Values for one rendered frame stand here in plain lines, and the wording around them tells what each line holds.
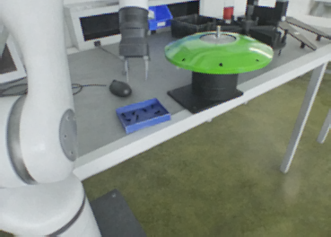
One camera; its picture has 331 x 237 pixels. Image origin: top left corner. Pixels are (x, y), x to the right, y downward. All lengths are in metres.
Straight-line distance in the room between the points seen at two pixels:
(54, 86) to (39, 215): 0.15
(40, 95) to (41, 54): 0.04
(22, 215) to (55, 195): 0.04
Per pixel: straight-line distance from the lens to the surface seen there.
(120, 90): 0.76
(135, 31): 0.61
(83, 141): 0.61
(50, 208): 0.31
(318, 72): 1.46
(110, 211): 0.53
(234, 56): 0.61
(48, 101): 0.23
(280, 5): 1.40
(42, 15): 0.27
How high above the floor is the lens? 1.28
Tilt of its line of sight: 33 degrees down
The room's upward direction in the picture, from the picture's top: 3 degrees counter-clockwise
